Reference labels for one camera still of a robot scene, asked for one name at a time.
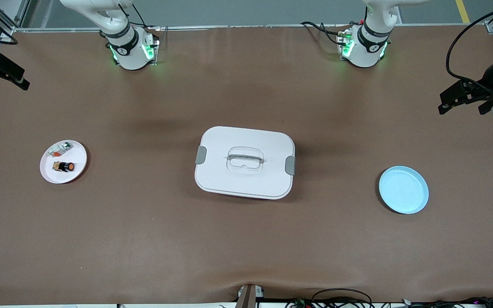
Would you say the black looped cable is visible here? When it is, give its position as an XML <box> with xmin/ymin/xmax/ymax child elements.
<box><xmin>311</xmin><ymin>288</ymin><xmax>374</xmax><ymax>308</ymax></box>

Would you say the white circuit breaker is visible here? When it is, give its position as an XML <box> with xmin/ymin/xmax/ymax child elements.
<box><xmin>48</xmin><ymin>142</ymin><xmax>72</xmax><ymax>157</ymax></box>

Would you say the white lidded storage box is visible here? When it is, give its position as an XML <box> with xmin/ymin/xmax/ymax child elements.
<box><xmin>194</xmin><ymin>126</ymin><xmax>296</xmax><ymax>200</ymax></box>

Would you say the brown table mat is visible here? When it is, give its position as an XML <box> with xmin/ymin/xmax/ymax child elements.
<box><xmin>0</xmin><ymin>26</ymin><xmax>493</xmax><ymax>306</ymax></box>

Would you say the wooden camera post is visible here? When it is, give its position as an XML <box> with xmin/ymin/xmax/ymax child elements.
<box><xmin>235</xmin><ymin>284</ymin><xmax>265</xmax><ymax>308</ymax></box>

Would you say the black base cable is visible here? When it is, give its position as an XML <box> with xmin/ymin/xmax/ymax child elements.
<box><xmin>301</xmin><ymin>21</ymin><xmax>352</xmax><ymax>45</ymax></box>
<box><xmin>118</xmin><ymin>3</ymin><xmax>149</xmax><ymax>29</ymax></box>

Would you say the long black arm cable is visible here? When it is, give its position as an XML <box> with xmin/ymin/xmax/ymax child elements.
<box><xmin>445</xmin><ymin>0</ymin><xmax>493</xmax><ymax>88</ymax></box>

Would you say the light blue round plate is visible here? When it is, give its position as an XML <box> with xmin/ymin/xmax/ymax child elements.
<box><xmin>378</xmin><ymin>166</ymin><xmax>429</xmax><ymax>214</ymax></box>

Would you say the black cable bundle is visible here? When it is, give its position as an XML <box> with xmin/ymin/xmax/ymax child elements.
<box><xmin>373</xmin><ymin>295</ymin><xmax>493</xmax><ymax>308</ymax></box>

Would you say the white round plate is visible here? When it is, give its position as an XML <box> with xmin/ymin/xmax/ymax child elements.
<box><xmin>40</xmin><ymin>140</ymin><xmax>88</xmax><ymax>184</ymax></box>

